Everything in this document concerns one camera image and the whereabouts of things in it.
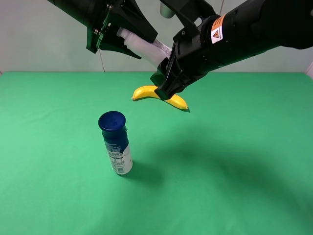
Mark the white bottle with black brush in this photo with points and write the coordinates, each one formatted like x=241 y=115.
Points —
x=154 y=52

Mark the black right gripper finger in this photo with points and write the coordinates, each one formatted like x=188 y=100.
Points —
x=173 y=83
x=159 y=76

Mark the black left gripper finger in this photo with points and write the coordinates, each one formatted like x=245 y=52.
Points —
x=120 y=49
x=130 y=17

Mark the yellow banana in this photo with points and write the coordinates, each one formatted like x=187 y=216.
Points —
x=149 y=92

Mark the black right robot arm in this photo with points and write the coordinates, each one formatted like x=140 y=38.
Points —
x=261 y=25

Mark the green table cloth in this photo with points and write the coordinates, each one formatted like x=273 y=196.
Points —
x=239 y=162

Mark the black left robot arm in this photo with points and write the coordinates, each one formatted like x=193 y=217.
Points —
x=77 y=9

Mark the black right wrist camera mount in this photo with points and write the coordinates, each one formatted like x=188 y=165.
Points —
x=188 y=11

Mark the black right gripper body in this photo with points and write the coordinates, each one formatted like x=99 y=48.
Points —
x=213 y=47

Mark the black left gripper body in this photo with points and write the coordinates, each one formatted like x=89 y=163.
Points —
x=99 y=21

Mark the blue capped bottle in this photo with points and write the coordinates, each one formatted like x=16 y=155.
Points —
x=114 y=132

